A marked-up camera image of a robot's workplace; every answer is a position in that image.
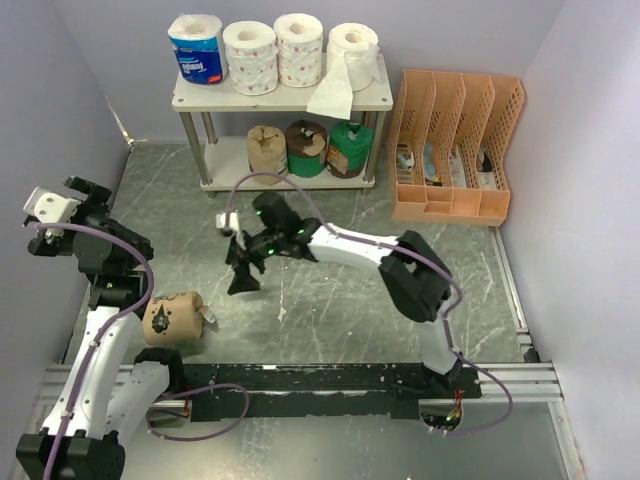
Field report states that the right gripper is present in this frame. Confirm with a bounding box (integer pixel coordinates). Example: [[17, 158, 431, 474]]
[[223, 229, 283, 296]]

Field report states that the brown roll black print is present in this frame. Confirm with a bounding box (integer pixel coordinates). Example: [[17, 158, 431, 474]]
[[142, 291, 217, 346]]

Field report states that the tan roll with label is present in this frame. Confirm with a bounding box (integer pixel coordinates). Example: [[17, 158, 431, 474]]
[[246, 125, 288, 186]]

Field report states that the green roll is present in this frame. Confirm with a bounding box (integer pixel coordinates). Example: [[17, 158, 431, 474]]
[[326, 120, 374, 179], [285, 120, 328, 178]]

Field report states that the blue Tempo roll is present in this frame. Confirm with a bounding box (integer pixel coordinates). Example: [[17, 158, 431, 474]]
[[167, 14, 227, 85]]

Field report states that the rose-print roll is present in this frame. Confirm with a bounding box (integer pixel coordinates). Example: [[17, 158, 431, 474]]
[[273, 13, 324, 88], [223, 21, 279, 96]]

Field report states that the plain white paper towel roll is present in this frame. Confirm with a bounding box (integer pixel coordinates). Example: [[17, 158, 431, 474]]
[[306, 23, 380, 120]]

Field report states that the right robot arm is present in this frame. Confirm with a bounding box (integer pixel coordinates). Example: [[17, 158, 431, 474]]
[[216, 191, 462, 398]]

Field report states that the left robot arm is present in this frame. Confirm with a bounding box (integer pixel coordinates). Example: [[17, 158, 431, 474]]
[[16, 176, 187, 479]]

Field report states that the white two-tier shelf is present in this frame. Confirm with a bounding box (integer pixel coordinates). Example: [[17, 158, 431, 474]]
[[171, 55, 393, 198]]

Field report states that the orange plastic file organizer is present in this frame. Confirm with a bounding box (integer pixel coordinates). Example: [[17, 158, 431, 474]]
[[387, 70, 525, 227]]

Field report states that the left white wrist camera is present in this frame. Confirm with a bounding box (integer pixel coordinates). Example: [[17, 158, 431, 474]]
[[23, 187, 81, 223]]

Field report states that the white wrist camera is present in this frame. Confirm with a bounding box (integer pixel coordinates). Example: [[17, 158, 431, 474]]
[[23, 187, 81, 223], [215, 211, 241, 237]]

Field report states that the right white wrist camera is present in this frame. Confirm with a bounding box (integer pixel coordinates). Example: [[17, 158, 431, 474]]
[[215, 211, 241, 237]]

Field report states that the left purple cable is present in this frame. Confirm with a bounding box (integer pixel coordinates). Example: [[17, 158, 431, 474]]
[[29, 222, 251, 480]]

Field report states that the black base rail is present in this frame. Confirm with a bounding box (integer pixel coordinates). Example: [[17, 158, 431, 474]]
[[162, 363, 481, 422]]

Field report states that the aluminium extrusion rail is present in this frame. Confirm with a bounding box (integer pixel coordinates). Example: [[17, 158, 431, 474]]
[[37, 329, 566, 406]]

